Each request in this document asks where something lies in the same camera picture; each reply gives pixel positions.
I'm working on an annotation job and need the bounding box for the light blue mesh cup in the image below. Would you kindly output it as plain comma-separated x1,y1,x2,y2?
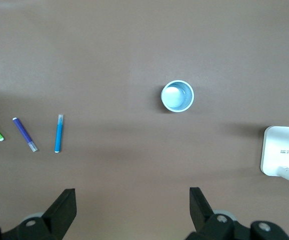
160,79,195,113

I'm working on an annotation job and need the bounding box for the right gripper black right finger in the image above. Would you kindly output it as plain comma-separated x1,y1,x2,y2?
184,187,289,240

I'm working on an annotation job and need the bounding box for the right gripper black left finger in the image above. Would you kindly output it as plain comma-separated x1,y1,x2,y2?
0,188,78,240

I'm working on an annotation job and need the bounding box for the white lamp stand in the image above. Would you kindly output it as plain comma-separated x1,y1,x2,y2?
260,125,289,190

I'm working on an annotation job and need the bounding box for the purple marker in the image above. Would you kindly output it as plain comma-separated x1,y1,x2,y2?
12,117,38,153

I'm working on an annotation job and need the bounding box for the blue marker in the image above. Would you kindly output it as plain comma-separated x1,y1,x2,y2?
54,114,66,154

